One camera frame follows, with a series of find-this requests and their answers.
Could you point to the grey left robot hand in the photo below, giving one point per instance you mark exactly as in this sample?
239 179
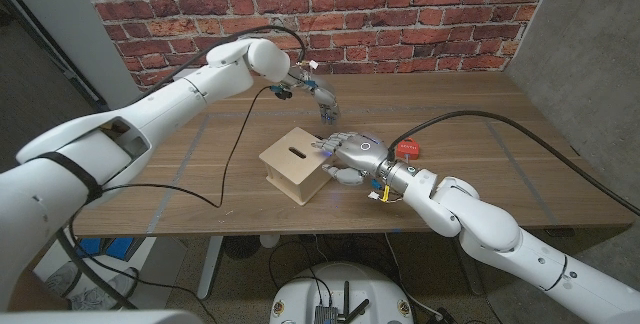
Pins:
325 96

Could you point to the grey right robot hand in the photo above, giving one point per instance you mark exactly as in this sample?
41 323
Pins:
362 151

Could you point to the wooden box with slot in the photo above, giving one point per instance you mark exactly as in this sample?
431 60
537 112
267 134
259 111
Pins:
295 166

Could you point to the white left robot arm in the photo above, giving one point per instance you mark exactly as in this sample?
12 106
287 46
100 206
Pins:
150 109

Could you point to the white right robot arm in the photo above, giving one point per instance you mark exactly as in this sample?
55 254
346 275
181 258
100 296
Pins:
500 229

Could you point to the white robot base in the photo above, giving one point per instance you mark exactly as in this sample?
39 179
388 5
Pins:
360 289

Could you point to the red block with metal pin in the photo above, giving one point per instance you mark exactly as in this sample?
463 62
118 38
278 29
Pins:
409 148

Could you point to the small grey computer box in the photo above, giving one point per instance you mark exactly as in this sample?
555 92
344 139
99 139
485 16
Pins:
326 315

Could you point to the red brick printed backdrop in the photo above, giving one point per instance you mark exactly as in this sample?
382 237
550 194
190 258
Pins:
400 14

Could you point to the white round table foot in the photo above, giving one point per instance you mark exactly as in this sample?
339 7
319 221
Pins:
270 240

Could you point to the white power outlet strip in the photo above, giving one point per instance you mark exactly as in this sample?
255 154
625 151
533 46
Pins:
182 73

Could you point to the straight black antenna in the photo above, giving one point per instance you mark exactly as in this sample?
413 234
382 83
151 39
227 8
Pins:
346 299

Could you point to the dark round floor object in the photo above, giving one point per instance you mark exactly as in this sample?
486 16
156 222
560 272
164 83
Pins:
240 248

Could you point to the tilted black antenna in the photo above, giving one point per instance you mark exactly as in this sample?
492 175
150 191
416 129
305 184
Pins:
360 309

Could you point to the grey table leg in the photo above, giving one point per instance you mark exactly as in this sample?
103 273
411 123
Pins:
472 276

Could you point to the black floor plug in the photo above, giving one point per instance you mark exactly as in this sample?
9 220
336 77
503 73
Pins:
445 316

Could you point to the white table leg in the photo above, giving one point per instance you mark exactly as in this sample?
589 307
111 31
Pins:
210 264

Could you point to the blue foot pedal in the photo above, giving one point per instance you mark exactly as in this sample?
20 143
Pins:
89 247
120 247

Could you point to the person with grey sneakers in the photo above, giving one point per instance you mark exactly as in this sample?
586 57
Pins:
95 291

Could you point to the white robot torso edge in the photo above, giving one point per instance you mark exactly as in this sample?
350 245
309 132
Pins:
100 318

